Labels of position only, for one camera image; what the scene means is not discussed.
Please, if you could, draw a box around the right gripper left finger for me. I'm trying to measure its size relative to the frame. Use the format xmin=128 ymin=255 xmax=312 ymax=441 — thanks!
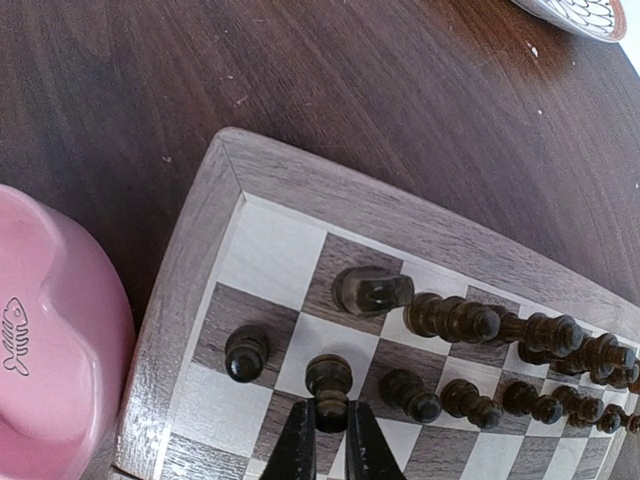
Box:
xmin=260 ymin=399 xmax=316 ymax=480

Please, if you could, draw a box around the pink bowl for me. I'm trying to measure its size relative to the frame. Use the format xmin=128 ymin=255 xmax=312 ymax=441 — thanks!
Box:
xmin=1 ymin=186 xmax=135 ymax=479

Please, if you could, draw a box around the dark chess bishop piece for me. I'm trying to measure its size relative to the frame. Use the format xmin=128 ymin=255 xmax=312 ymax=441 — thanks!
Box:
xmin=403 ymin=292 xmax=500 ymax=343

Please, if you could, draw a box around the patterned ceramic plate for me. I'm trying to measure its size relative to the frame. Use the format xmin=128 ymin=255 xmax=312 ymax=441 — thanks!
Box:
xmin=512 ymin=0 xmax=627 ymax=43

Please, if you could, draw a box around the dark chess piece in bowl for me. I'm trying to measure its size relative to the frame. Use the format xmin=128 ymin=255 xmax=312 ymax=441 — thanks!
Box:
xmin=225 ymin=325 xmax=270 ymax=383

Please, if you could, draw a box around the dark chess pawn piece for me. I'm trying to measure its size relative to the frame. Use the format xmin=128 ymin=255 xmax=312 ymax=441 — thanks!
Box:
xmin=331 ymin=265 xmax=415 ymax=317

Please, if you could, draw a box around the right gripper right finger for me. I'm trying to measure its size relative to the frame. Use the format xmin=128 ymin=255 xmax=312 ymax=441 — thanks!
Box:
xmin=345 ymin=401 xmax=406 ymax=480

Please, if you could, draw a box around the wooden chess board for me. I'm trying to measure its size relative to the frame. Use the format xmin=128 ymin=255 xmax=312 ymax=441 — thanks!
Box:
xmin=113 ymin=128 xmax=639 ymax=479

